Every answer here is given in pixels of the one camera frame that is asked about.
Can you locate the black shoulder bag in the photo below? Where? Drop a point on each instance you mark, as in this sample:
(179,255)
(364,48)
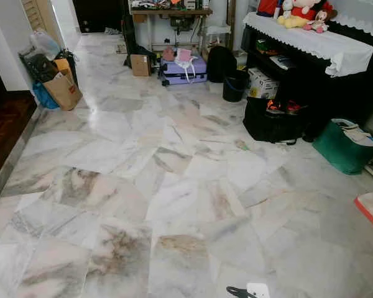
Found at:
(40,67)

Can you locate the small green toy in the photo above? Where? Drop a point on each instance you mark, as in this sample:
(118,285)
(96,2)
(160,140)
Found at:
(241,144)

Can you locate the black duffel bag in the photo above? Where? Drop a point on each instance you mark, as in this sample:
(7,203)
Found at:
(267,123)

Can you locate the green fabric bag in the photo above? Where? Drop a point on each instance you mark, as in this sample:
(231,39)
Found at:
(339,152)

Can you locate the black bucket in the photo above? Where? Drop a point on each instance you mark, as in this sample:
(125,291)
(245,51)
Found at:
(234,88)

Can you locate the white carton box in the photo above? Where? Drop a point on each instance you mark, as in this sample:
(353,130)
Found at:
(262,84)

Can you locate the black upright piano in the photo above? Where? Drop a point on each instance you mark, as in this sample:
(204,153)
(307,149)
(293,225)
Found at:
(329,99)

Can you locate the dark wooden stair step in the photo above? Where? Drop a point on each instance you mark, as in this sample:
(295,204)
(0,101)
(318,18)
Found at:
(9,121)

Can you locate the purple suitcase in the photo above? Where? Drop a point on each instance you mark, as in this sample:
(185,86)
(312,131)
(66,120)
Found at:
(199,69)

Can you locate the black backpack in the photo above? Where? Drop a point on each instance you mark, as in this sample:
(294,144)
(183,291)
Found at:
(221,63)

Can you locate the pink tote bag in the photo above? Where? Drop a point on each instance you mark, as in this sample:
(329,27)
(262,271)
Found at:
(184,56)

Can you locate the small cardboard box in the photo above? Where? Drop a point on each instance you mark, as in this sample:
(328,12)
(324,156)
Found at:
(140,65)

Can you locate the white lace piano cover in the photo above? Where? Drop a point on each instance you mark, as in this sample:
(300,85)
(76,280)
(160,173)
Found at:
(292,37)

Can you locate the blue plastic bag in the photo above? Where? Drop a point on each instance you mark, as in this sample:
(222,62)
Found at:
(45,98)

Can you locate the brown paper bag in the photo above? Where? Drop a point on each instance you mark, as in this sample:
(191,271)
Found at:
(63,92)

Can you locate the red yellow plush doll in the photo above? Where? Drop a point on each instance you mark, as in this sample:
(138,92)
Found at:
(301,11)

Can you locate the wooden workbench shelf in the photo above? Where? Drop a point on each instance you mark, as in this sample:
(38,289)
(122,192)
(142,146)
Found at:
(171,11)

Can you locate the white plastic bag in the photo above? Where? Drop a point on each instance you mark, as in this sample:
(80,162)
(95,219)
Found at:
(45,43)

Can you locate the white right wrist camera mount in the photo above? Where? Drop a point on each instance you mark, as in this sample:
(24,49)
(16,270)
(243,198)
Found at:
(258,290)

